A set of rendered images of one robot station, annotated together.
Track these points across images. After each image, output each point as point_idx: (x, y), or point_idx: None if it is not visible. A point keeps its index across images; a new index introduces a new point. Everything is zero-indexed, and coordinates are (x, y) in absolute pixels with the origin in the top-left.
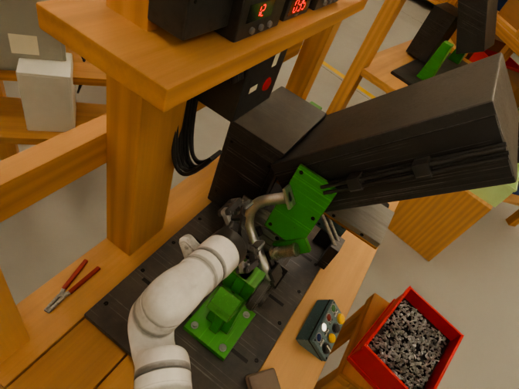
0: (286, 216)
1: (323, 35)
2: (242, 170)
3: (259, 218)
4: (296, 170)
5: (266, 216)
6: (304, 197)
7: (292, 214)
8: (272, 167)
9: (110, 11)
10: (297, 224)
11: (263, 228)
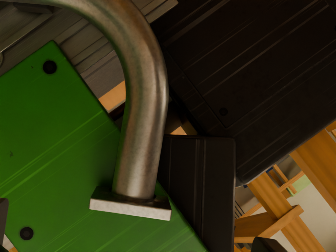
0: (61, 141)
1: (312, 157)
2: (237, 8)
3: (78, 25)
4: (202, 247)
5: (80, 54)
6: (108, 236)
7: (60, 166)
8: (228, 142)
9: None
10: (21, 171)
11: (40, 23)
